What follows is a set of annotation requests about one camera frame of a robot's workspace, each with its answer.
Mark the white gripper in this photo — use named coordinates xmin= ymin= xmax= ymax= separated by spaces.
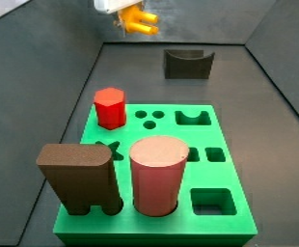
xmin=94 ymin=0 xmax=142 ymax=37

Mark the yellow three prong object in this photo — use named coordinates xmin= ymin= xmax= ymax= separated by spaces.
xmin=119 ymin=5 xmax=159 ymax=36

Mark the black curved fixture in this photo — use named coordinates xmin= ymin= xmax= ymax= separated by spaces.
xmin=164 ymin=49 xmax=215 ymax=79

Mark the green shape sorting board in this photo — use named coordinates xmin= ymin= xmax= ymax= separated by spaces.
xmin=52 ymin=103 xmax=259 ymax=247

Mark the red hexagonal block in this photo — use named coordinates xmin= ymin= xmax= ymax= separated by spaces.
xmin=94 ymin=87 xmax=127 ymax=130

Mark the pink cylinder block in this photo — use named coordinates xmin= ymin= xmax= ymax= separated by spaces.
xmin=130 ymin=135 xmax=190 ymax=217

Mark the brown arch block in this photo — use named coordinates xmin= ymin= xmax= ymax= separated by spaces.
xmin=36 ymin=144 xmax=123 ymax=215

